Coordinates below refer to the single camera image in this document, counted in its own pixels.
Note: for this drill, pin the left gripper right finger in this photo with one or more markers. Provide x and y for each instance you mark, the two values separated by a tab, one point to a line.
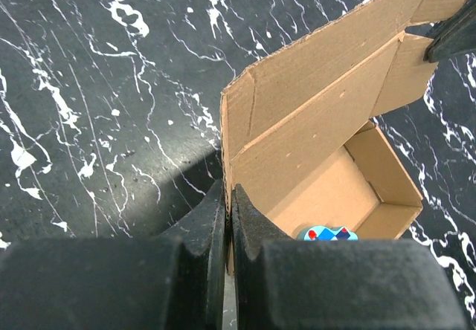
283	283

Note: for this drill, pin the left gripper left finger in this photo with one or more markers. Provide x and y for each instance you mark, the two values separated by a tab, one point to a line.
171	281

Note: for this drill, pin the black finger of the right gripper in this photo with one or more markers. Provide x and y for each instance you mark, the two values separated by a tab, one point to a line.
453	36

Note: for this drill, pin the blue toy car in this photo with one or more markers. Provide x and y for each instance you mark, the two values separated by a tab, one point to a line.
322	233

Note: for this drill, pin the brown cardboard box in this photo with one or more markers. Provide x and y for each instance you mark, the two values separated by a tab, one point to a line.
297	130

